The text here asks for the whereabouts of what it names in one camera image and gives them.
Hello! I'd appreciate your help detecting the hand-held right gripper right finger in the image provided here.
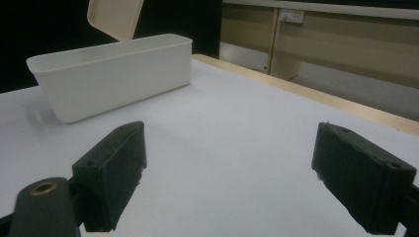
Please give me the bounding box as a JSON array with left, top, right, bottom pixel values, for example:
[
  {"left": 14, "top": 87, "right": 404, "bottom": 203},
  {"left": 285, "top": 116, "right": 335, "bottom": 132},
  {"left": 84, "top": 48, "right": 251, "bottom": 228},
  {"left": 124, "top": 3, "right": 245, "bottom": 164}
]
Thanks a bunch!
[{"left": 310, "top": 120, "right": 418, "bottom": 236}]

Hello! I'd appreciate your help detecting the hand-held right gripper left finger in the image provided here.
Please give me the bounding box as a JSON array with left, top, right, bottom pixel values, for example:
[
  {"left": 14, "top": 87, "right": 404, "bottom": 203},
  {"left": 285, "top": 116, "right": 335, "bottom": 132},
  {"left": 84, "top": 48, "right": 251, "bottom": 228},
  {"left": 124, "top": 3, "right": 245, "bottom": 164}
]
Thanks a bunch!
[{"left": 71, "top": 120, "right": 148, "bottom": 233}]

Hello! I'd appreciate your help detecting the white plastic storage box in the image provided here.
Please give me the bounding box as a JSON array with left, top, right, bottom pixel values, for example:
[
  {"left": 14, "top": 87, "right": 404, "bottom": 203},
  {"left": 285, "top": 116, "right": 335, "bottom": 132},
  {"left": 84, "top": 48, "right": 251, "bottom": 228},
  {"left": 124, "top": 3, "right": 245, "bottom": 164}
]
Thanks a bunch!
[{"left": 26, "top": 33, "right": 194, "bottom": 124}]

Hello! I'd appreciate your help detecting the peach phone case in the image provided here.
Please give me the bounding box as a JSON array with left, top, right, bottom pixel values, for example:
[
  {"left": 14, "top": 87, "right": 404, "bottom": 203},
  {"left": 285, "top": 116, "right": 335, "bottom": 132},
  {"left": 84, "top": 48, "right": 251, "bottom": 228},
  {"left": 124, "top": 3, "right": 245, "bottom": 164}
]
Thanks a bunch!
[{"left": 86, "top": 0, "right": 145, "bottom": 42}]

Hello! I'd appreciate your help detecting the light wooden table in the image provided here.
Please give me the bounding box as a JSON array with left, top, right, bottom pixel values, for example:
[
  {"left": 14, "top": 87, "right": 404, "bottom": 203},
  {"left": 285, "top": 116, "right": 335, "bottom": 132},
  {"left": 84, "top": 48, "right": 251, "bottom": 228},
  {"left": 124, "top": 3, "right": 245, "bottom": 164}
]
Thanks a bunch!
[{"left": 192, "top": 53, "right": 419, "bottom": 138}]

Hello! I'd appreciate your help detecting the white table sheet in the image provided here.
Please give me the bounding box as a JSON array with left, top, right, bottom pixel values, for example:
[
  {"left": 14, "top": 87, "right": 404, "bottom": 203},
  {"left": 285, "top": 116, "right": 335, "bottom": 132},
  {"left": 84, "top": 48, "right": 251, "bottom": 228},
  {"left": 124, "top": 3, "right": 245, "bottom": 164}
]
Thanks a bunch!
[{"left": 0, "top": 57, "right": 419, "bottom": 237}]

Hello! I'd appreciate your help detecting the black curtain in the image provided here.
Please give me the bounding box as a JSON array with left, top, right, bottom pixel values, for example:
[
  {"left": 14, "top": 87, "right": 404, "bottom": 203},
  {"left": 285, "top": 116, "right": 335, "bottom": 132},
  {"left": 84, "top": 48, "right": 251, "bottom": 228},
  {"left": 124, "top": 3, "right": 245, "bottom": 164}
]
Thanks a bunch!
[{"left": 0, "top": 0, "right": 223, "bottom": 95}]

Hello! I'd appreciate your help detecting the white wall socket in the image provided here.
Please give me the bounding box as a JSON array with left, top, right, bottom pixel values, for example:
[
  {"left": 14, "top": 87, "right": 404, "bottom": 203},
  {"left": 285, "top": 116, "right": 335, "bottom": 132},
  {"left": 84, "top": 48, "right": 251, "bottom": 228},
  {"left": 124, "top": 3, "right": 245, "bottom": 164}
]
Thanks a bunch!
[{"left": 278, "top": 8, "right": 305, "bottom": 25}]

